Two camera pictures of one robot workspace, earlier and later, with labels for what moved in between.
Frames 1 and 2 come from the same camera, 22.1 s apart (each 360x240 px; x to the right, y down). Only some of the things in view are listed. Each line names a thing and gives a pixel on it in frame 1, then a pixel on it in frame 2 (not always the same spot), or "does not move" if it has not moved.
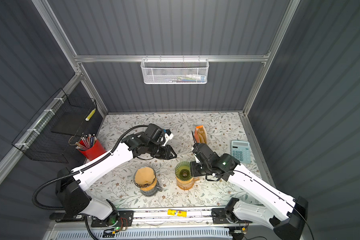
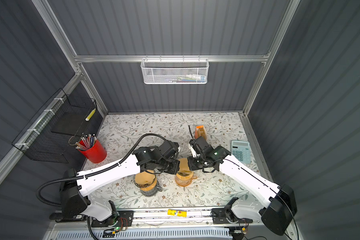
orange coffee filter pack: x=200 y=136 does not move
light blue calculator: x=240 y=151 does not move
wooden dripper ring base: x=152 y=186 does not move
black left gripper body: x=157 y=150 -> x=171 y=166
